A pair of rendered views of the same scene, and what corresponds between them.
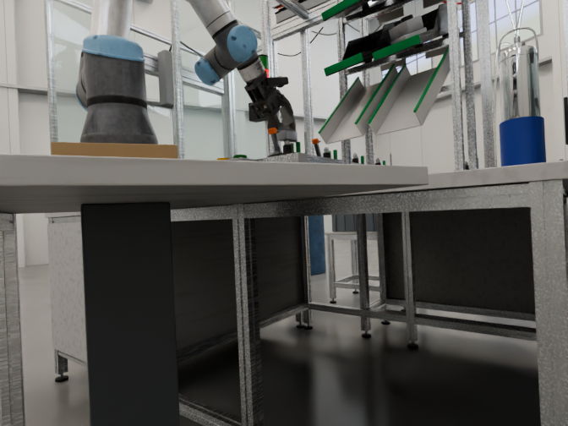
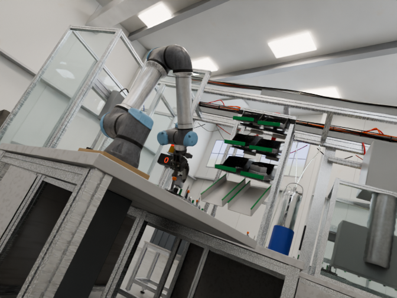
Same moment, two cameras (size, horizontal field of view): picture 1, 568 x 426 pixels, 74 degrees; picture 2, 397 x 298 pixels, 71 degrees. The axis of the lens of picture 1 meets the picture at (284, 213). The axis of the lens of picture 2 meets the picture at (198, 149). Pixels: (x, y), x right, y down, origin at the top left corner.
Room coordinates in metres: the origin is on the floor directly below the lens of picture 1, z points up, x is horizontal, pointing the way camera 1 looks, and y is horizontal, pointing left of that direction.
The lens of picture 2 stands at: (-0.35, 0.34, 0.76)
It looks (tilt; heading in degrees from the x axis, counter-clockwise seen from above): 18 degrees up; 346
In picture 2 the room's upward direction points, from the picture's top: 22 degrees clockwise
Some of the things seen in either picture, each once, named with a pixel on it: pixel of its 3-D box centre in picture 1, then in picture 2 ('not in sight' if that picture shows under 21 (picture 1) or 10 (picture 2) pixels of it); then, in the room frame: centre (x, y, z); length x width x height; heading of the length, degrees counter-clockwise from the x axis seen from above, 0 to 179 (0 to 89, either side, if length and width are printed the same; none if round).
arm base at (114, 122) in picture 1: (119, 127); (124, 152); (0.79, 0.34, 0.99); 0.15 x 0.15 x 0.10
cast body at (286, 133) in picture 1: (288, 130); (179, 181); (1.27, -0.03, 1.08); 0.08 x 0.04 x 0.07; 142
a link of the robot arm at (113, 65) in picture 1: (114, 72); (135, 126); (0.79, 0.34, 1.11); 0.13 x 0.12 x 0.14; 34
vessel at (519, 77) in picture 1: (518, 74); (290, 205); (1.53, -0.98, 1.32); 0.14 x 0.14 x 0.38
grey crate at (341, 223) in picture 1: (374, 216); (179, 243); (3.26, -0.78, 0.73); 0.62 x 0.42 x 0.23; 52
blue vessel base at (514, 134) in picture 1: (522, 154); (279, 246); (1.53, -0.98, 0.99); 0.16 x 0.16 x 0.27
